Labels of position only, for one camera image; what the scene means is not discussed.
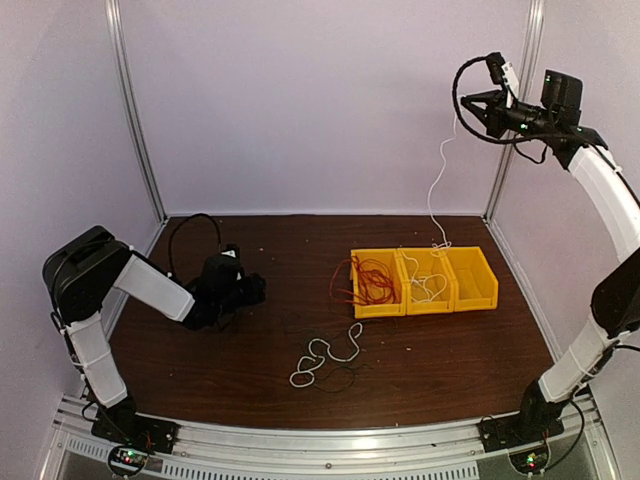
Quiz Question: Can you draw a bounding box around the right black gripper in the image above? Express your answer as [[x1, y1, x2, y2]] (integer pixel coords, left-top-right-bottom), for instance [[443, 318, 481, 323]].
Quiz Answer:
[[462, 86, 556, 139]]

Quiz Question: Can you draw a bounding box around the white cable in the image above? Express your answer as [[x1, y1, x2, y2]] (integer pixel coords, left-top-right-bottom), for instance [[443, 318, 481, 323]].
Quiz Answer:
[[288, 322, 364, 388], [402, 112, 459, 306]]

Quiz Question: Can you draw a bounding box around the red cable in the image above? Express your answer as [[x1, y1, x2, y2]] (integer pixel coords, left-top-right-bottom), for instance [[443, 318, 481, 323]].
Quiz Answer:
[[328, 254, 401, 307]]

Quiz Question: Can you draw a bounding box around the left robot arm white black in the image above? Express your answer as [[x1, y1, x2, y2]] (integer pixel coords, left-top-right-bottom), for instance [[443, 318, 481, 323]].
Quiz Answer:
[[42, 225, 266, 444]]

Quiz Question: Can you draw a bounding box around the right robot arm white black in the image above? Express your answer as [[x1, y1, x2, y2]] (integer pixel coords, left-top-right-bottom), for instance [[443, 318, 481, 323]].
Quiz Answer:
[[454, 55, 639, 442]]

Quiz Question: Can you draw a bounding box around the left yellow bin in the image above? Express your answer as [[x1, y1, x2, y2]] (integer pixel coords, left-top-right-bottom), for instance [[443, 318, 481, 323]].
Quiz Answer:
[[350, 249, 406, 320]]

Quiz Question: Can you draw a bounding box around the yellow bin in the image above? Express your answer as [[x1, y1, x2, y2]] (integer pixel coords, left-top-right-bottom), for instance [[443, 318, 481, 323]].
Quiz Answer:
[[398, 248, 455, 316], [350, 249, 406, 320], [444, 246, 499, 312]]

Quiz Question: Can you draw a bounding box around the middle yellow bin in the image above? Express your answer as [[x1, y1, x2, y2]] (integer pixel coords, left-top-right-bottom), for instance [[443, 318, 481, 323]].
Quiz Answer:
[[398, 248, 455, 316]]

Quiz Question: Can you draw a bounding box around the right yellow bin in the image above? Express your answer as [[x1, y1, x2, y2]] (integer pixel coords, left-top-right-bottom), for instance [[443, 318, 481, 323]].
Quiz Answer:
[[444, 246, 499, 312]]

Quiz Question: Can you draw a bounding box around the left circuit board with leds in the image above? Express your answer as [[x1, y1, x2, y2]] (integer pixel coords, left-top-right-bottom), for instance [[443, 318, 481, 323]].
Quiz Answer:
[[107, 445, 150, 476]]

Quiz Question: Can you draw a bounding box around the circuit board with leds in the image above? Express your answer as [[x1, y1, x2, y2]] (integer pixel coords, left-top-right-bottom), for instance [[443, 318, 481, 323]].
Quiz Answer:
[[509, 447, 550, 476], [107, 445, 150, 476]]

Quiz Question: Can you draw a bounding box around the right circuit board with leds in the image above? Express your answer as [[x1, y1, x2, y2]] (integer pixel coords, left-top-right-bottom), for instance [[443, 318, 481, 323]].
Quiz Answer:
[[509, 447, 550, 476]]

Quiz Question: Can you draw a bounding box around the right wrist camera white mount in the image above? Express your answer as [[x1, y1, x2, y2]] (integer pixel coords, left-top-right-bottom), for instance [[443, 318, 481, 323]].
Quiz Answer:
[[485, 52, 520, 108]]

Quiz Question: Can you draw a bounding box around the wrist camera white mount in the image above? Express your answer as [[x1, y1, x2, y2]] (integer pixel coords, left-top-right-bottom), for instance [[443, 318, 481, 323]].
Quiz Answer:
[[485, 52, 520, 108], [220, 244, 244, 281]]

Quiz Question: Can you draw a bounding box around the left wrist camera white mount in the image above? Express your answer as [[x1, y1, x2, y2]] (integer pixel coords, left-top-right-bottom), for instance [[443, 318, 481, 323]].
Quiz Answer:
[[220, 244, 244, 281]]

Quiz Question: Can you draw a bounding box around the right black camera cable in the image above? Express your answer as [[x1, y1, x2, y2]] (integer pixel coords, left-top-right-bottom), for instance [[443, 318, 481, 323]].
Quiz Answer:
[[448, 55, 576, 146]]

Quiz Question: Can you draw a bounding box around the black camera cable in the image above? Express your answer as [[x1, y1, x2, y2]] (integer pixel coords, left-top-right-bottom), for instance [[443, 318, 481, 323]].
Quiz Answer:
[[167, 213, 224, 281], [448, 55, 576, 146]]

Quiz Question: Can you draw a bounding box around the left black camera cable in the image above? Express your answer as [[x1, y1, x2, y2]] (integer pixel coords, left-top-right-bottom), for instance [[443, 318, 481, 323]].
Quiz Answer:
[[167, 213, 224, 281]]

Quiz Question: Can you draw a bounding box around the right aluminium frame post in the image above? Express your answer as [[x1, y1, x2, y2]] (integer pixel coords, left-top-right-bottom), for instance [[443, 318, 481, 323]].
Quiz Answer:
[[482, 0, 545, 221]]

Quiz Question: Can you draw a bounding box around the aluminium frame post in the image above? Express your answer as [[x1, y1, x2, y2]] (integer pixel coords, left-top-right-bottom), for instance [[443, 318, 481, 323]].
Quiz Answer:
[[104, 0, 168, 223], [482, 0, 545, 221]]

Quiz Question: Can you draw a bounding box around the green cable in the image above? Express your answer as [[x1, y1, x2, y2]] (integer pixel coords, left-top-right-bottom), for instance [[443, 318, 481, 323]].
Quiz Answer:
[[282, 312, 401, 394]]

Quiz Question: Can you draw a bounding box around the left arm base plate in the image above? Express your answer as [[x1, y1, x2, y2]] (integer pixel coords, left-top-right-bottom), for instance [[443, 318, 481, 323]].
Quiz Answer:
[[91, 414, 179, 454]]

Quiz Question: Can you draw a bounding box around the left aluminium frame post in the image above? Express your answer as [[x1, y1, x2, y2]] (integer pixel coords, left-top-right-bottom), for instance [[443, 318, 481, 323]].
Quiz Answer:
[[104, 0, 168, 223]]

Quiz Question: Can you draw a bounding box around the front aluminium rail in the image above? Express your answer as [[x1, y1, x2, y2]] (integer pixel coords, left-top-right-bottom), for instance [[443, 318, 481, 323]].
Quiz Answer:
[[49, 384, 616, 480]]

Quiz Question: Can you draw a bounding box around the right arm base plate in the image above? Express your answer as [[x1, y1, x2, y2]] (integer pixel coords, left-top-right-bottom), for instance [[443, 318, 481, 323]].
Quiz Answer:
[[477, 413, 565, 453]]

